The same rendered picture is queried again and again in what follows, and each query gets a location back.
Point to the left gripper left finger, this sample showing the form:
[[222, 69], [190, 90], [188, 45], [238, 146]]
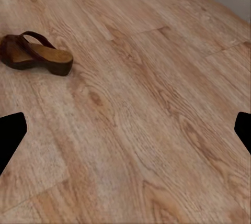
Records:
[[12, 130]]

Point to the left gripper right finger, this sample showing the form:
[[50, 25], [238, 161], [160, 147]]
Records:
[[243, 129]]

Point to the sandal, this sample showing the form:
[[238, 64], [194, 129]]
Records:
[[18, 53]]

